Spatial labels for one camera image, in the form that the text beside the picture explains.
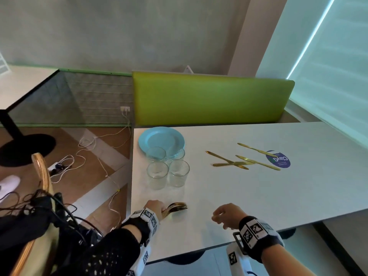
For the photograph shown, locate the pile of gold cutlery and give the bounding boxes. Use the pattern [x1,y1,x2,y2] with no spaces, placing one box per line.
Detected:
[205,151,250,171]
[237,143,279,157]

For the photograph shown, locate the person's pale yellow clothing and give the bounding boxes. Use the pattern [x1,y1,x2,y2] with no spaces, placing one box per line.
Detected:
[26,227,62,276]

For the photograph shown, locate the white slatted rack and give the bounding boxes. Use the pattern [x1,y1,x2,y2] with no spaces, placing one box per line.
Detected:
[0,51,12,78]

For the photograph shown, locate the person's left hand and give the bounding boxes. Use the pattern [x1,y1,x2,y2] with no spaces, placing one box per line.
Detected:
[143,200,167,225]

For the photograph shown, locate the round purple sticker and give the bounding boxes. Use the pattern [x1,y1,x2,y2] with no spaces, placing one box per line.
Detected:
[266,150,291,169]

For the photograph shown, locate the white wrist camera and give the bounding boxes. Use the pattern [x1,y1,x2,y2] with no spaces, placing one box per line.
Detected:
[226,243,253,276]
[126,245,152,276]

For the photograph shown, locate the black left wristband with markers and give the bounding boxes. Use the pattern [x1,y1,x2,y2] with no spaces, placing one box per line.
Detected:
[120,207,160,246]

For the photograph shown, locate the person's left forearm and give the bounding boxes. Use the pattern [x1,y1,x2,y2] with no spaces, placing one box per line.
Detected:
[72,224,143,276]

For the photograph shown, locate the pink rounded object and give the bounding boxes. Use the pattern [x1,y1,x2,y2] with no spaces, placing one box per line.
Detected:
[0,174,21,200]

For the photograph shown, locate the white window blind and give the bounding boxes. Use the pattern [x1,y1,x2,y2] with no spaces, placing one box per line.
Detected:
[284,0,368,147]

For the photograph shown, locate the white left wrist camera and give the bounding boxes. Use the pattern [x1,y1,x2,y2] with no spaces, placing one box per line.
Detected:
[126,245,152,276]

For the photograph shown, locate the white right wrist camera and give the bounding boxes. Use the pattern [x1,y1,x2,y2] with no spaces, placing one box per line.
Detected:
[226,243,253,276]

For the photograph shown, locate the green padded bench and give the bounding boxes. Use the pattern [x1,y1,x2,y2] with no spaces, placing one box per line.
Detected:
[131,71,296,128]

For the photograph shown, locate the white table black pedestal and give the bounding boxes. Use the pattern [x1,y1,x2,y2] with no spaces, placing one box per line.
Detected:
[0,64,59,167]

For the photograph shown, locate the black body-worn cables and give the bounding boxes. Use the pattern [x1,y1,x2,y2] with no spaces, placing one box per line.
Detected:
[0,189,104,276]

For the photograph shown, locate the black floor cable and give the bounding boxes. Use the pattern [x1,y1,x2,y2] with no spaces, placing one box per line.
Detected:
[50,158,75,177]

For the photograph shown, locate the person's right forearm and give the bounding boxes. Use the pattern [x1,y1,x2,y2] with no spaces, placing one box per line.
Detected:
[260,244,317,276]

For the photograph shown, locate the black right wristband with markers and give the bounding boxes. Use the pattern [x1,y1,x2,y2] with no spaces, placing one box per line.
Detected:
[233,216,285,263]

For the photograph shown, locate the black wristband with markers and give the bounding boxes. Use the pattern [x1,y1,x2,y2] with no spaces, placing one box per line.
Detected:
[233,216,285,263]
[120,207,160,246]

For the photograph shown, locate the green framed mesh partition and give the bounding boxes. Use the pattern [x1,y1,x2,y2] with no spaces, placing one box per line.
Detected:
[8,68,134,127]

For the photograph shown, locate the curved wooden chair frame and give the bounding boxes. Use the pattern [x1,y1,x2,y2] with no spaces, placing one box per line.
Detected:
[10,152,55,276]

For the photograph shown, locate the white floor cable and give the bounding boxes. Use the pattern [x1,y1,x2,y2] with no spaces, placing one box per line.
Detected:
[49,110,133,230]

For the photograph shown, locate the person's right hand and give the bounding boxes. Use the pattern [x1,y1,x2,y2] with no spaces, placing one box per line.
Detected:
[211,203,248,230]

